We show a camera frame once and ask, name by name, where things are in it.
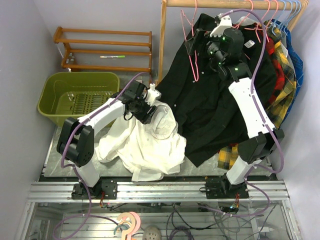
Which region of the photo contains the red plaid shirt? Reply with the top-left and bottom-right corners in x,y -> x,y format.
265,37 -> 285,109

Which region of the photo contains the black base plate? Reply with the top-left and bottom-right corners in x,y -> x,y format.
71,179 -> 118,200
199,175 -> 249,199

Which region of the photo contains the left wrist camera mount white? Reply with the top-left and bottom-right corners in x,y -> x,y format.
144,83 -> 162,106

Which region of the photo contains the aluminium rail base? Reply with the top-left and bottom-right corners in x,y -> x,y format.
26,180 -> 290,203

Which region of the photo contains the grey perforated shoe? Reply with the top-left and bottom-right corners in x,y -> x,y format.
142,225 -> 162,240

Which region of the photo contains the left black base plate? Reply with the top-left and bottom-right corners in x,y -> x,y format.
71,179 -> 118,200

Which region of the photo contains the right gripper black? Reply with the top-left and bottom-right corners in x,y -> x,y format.
185,28 -> 226,66

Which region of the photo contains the pink hanger of black shirt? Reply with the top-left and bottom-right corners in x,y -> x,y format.
234,0 -> 255,60

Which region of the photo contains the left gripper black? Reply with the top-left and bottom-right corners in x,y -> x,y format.
132,94 -> 158,125

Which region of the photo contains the green white marker pen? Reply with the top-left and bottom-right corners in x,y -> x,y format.
100,55 -> 126,59

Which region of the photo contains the peach plastic hangers pile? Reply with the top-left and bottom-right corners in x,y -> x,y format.
113,211 -> 141,240

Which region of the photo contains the black shirt behind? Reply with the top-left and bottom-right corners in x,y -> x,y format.
239,25 -> 277,110

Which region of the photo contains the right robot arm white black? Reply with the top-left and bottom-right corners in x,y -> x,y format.
185,27 -> 285,198

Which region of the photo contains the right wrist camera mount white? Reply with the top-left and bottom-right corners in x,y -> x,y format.
209,13 -> 232,38

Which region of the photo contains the pink wire hanger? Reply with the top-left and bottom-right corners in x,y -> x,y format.
180,0 -> 199,83

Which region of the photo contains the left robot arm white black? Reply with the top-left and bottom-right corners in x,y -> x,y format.
56,80 -> 161,199

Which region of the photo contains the blue hanger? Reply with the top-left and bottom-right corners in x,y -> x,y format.
271,0 -> 287,36
277,0 -> 296,30
282,0 -> 302,29

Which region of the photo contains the wooden shoe rack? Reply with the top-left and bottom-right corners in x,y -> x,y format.
53,26 -> 153,74

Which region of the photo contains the white shirt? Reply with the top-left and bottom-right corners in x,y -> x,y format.
95,101 -> 187,182

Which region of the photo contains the black shirt front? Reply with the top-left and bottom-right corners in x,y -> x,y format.
154,12 -> 252,168

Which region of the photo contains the yellow plaid shirt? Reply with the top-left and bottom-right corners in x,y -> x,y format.
217,21 -> 297,170

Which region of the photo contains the green plastic laundry basket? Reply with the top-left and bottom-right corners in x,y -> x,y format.
37,72 -> 120,127

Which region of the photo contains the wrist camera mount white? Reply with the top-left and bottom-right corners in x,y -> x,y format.
209,13 -> 232,38
144,83 -> 162,106

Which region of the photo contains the black shirt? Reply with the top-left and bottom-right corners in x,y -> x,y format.
239,25 -> 277,110
154,12 -> 252,168

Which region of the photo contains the blue shirt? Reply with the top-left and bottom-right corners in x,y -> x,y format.
267,27 -> 304,128

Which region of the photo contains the wooden clothes rack frame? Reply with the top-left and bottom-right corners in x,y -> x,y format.
157,0 -> 309,84

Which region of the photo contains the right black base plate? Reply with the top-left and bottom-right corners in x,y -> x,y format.
199,175 -> 249,199

